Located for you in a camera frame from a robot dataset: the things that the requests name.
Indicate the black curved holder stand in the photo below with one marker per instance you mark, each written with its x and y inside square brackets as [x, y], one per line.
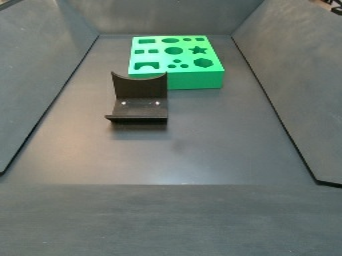
[140, 99]

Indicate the green shape sorter block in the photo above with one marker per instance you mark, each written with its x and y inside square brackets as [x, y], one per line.
[184, 57]

